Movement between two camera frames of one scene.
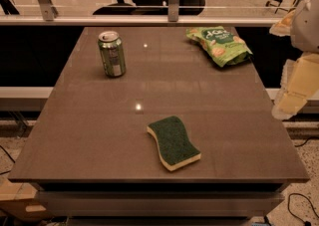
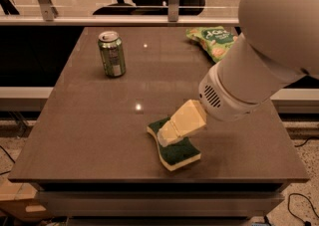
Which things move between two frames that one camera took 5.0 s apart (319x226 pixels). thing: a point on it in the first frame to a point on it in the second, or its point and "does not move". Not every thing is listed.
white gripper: x=307 y=26 to x=218 y=101
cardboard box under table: x=18 y=199 does not move
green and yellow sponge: x=175 y=150 does not move
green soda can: x=112 y=53 does not move
